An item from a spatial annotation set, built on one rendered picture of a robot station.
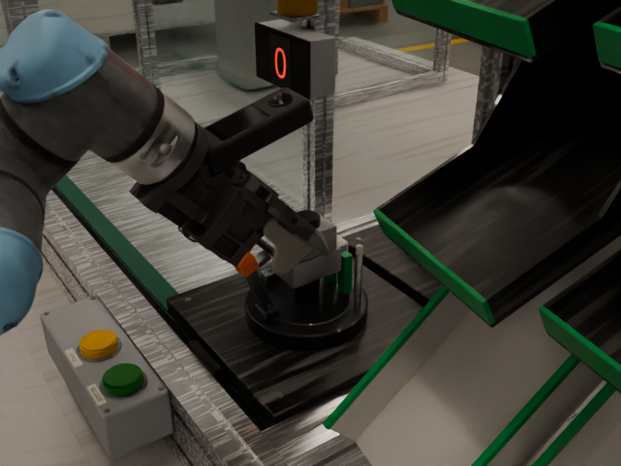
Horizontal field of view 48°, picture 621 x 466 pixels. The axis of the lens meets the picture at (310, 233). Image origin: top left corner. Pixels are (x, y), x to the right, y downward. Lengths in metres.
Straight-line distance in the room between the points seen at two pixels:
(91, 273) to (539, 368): 0.59
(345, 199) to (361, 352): 0.60
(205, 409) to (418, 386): 0.22
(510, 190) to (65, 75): 0.33
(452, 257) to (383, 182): 0.91
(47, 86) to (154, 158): 0.11
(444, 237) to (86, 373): 0.43
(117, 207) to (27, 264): 0.75
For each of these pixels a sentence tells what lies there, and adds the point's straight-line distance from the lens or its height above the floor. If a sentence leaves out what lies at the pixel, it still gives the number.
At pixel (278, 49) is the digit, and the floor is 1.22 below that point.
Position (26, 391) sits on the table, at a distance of 0.94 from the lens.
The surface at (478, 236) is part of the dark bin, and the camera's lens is 0.49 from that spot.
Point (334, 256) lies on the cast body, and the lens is 0.77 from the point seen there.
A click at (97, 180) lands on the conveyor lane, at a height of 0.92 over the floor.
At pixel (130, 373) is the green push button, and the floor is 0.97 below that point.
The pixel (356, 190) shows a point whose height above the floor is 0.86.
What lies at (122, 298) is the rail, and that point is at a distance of 0.90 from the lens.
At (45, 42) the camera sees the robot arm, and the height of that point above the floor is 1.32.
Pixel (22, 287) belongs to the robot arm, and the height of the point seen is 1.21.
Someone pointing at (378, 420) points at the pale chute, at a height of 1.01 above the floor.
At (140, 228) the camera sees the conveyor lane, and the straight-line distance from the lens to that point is 1.13.
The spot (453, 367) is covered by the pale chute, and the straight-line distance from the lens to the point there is 0.60.
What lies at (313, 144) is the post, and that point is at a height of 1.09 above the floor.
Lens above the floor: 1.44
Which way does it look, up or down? 29 degrees down
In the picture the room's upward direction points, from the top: straight up
